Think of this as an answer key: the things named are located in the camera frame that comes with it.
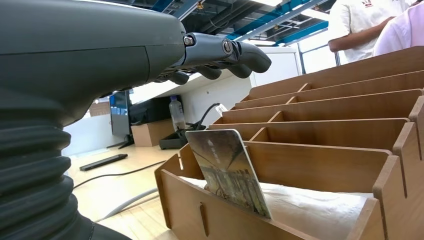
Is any golden hotel card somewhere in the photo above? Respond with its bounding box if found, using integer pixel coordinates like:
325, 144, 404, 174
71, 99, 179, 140
184, 129, 273, 220

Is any standing person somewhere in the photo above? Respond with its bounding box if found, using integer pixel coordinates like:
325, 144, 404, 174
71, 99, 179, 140
327, 0, 415, 64

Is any dark monitor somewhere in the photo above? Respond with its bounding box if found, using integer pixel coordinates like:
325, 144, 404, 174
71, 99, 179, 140
106, 90, 135, 150

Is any cardboard box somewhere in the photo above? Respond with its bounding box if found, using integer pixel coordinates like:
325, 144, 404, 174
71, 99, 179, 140
130, 118, 175, 148

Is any clear water bottle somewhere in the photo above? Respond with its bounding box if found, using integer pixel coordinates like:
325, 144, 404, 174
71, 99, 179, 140
168, 95, 187, 132

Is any black tray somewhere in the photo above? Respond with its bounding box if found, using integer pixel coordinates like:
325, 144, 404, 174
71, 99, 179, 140
158, 127, 207, 151

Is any white cloth pack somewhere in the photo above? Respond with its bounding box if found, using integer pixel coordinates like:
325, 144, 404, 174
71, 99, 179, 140
180, 175, 208, 191
259, 182, 374, 240

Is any wooden compartment organizer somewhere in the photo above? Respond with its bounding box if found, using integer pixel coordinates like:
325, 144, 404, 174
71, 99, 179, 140
154, 46, 424, 240

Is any thin black cable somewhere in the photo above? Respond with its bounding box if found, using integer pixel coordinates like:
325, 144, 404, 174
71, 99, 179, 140
72, 160, 167, 190

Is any black cable with tag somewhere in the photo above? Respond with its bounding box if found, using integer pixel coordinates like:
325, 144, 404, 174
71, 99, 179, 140
195, 102, 229, 131

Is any grey cable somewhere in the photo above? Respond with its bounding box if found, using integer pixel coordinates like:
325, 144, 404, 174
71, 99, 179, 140
94, 187, 161, 223

